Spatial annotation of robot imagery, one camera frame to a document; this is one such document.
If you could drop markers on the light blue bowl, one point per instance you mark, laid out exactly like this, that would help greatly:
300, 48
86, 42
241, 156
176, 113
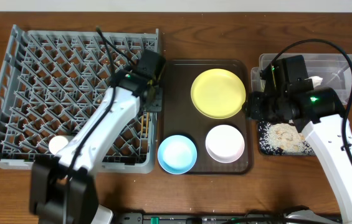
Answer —
177, 154

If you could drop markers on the clear plastic waste bin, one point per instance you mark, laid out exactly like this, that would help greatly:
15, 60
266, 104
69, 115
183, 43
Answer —
333, 68

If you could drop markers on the black food waste tray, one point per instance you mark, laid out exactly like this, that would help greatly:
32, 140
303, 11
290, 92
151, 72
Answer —
263, 143

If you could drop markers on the grey plastic dish rack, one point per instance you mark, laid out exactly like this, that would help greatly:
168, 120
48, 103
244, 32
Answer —
51, 82

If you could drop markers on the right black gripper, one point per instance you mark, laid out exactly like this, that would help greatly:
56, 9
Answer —
253, 111

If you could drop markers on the white napkin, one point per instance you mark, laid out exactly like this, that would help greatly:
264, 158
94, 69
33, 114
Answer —
316, 81

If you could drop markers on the yellow round plate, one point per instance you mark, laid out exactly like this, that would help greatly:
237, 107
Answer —
218, 93

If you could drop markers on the dark brown serving tray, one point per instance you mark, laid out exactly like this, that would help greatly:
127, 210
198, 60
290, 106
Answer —
179, 115

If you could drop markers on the spilled rice food scraps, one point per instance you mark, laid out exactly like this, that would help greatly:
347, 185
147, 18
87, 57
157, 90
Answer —
283, 140

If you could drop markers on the pink white bowl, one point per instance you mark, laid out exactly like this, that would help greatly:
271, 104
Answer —
225, 143

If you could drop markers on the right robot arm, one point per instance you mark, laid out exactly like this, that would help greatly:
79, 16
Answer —
290, 97

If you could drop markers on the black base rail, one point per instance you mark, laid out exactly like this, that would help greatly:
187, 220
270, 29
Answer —
252, 216

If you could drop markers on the white cup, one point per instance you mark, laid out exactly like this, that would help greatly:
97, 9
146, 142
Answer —
58, 142

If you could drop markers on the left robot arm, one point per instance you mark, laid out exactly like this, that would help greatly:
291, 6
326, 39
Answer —
63, 187

